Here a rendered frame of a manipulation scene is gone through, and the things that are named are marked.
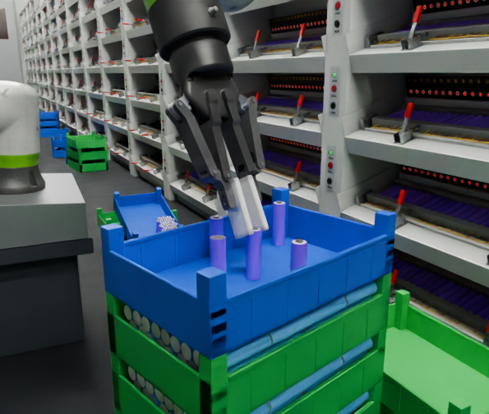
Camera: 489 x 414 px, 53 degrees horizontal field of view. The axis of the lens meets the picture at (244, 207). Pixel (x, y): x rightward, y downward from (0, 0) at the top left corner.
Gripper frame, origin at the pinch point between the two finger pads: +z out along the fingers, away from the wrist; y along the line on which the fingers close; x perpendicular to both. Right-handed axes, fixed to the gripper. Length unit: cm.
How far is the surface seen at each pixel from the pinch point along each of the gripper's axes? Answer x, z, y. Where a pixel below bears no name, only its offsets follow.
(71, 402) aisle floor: -61, 25, 7
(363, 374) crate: 1.6, 25.0, -9.9
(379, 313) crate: 4.8, 17.9, -12.7
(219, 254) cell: 0.6, 4.6, 6.0
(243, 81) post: -84, -53, -90
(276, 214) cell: -5.7, 1.7, -10.4
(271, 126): -62, -28, -75
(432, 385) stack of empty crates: -2.6, 34.9, -29.6
